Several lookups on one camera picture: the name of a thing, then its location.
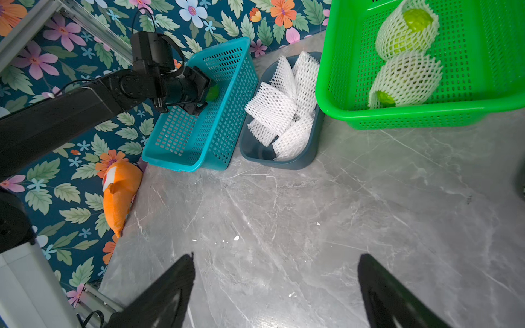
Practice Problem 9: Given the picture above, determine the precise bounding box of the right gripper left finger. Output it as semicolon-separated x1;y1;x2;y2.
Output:
107;254;196;328

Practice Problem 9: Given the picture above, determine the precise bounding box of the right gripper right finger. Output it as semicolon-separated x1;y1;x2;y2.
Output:
358;254;449;327

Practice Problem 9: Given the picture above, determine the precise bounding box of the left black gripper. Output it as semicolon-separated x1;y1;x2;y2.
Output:
153;66;213;116

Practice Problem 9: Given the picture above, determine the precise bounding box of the green custard apple back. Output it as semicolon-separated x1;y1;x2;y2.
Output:
205;84;220;103

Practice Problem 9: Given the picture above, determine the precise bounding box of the green custard apple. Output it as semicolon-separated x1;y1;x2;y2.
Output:
390;9;433;55
376;91;396;107
205;84;220;103

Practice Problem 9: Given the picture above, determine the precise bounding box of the white foam net sleeve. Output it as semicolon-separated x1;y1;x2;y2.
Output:
375;1;440;61

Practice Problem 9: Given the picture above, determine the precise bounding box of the white foam net back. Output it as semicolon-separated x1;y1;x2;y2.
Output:
245;82;298;136

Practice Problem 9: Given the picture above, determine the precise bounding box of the green custard apple front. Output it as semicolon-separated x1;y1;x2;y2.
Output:
390;9;433;55

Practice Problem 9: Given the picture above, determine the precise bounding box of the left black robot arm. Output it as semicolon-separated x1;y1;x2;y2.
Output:
1;67;215;327

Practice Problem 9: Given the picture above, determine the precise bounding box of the grey foam net tray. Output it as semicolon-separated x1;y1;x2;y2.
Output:
238;51;325;171

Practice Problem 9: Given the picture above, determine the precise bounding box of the white foam net remaining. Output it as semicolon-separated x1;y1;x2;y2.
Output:
247;51;321;161

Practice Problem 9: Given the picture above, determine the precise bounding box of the teal plastic basket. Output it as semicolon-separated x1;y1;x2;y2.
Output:
142;37;258;172

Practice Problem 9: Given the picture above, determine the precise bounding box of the orange clownfish plush toy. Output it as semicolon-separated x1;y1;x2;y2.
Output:
103;160;143;239

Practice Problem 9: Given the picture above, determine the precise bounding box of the green plastic basket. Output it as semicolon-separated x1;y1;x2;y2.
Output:
316;1;524;130

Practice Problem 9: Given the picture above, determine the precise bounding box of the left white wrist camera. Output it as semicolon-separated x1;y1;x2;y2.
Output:
131;31;176;74

